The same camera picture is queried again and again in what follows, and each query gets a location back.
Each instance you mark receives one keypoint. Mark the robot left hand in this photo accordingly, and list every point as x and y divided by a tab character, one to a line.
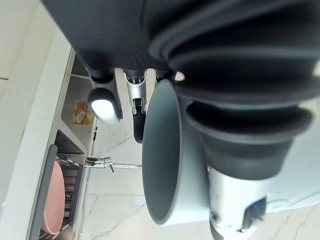
225	62

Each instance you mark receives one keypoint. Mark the grey-blue cup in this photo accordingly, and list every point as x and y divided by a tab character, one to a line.
162	150

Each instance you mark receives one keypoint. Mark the stainless steel sink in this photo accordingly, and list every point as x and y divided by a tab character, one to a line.
73	87

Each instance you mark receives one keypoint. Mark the chrome sink faucet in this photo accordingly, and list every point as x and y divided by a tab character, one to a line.
100	162

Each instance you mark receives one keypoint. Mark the dark grey dish rack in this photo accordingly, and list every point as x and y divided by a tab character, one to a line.
43	175

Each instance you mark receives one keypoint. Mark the pink plate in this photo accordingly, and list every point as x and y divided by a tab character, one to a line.
54	200

